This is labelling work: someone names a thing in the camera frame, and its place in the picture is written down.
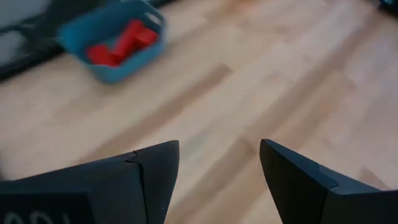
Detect blue plastic bin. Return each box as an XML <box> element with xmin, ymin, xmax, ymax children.
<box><xmin>57</xmin><ymin>0</ymin><xmax>168</xmax><ymax>85</ymax></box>

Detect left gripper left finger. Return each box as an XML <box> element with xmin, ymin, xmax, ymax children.
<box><xmin>0</xmin><ymin>140</ymin><xmax>180</xmax><ymax>224</ymax></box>

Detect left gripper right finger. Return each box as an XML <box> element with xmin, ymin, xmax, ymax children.
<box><xmin>260</xmin><ymin>139</ymin><xmax>398</xmax><ymax>224</ymax></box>

